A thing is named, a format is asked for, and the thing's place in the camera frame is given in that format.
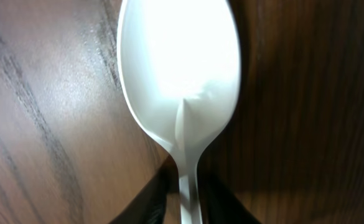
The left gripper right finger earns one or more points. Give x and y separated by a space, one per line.
219 204

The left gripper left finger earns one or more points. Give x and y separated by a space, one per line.
149 206

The white plastic spoon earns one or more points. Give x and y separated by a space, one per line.
179 65

